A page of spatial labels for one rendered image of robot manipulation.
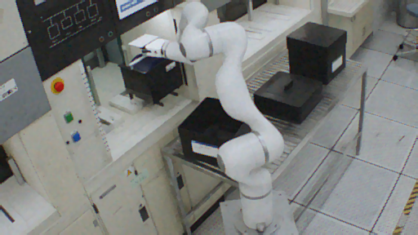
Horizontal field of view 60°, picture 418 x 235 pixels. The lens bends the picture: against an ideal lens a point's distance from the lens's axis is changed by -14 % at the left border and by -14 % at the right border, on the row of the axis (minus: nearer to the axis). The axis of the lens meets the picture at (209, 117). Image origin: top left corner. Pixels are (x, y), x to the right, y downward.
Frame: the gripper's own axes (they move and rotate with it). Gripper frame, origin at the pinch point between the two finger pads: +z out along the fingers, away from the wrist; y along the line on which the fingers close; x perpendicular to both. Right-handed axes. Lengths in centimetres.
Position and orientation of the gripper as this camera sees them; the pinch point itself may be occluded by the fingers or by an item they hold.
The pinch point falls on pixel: (144, 44)
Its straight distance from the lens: 200.1
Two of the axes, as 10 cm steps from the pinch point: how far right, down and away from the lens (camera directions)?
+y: 6.3, -5.1, 5.9
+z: -7.7, -2.7, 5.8
